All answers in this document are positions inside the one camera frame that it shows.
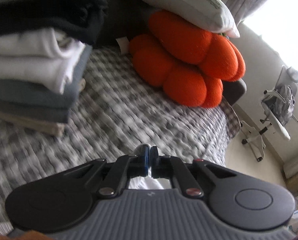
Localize white pants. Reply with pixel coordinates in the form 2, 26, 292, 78
128, 144, 173, 191

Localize white folded garment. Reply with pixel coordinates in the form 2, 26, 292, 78
0, 27, 86, 95

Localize window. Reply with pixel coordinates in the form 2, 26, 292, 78
241, 0, 298, 63

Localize grey quilted blanket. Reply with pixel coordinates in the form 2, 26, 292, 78
0, 46, 242, 230

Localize stack of folded clothes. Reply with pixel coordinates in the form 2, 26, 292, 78
0, 45, 93, 125
0, 79, 86, 137

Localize light grey printed pillow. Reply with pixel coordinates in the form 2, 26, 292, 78
114, 0, 240, 39

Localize grey patterned bag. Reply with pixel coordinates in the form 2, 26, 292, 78
274, 85, 297, 126

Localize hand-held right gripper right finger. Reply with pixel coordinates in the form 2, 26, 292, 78
151, 146, 239, 198

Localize white office chair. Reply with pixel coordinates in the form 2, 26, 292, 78
241, 65, 298, 162

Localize dark grey sofa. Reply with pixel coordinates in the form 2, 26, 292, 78
0, 0, 247, 105

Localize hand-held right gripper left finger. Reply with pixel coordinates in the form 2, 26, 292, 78
64, 147, 151, 198

